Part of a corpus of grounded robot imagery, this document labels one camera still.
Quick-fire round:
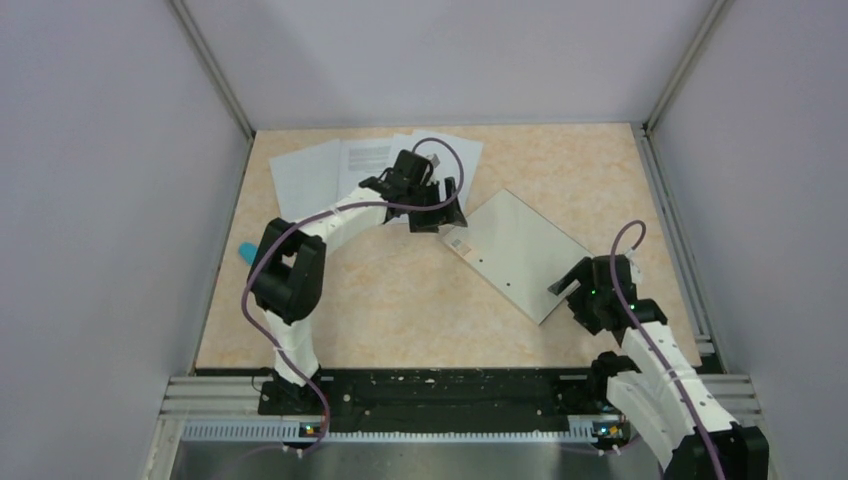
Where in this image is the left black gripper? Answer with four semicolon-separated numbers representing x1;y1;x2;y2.
406;177;466;234

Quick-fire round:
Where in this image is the grey black folder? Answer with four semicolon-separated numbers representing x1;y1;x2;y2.
442;189;592;325

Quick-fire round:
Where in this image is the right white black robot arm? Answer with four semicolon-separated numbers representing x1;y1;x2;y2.
548;255;770;479

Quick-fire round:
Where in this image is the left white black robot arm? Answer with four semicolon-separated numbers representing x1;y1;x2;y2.
242;149;468;414

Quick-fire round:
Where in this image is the top right paper sheet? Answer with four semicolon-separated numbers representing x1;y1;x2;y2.
397;129;485;220

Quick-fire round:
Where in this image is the lower right paper sheet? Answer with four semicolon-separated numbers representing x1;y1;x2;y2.
385;134;415;168

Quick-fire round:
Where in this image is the printed white paper sheet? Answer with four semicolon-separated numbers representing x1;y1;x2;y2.
337;137;393;200

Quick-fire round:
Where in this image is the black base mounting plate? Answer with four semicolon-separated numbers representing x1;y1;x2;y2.
258;368;631;438

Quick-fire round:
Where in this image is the cyan marker pen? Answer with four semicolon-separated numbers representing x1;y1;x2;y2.
238;242;258;265

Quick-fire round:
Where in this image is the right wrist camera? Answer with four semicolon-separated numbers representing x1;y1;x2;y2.
627;256;644;285

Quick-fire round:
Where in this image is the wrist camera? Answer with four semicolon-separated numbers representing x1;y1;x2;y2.
425;154;441;170
627;256;644;285

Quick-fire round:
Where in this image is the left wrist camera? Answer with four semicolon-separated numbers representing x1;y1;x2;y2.
425;154;441;170

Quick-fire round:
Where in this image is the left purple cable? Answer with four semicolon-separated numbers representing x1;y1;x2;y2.
240;137;466;458

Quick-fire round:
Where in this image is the aluminium rail frame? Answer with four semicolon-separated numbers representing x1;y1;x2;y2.
145;370;762;479

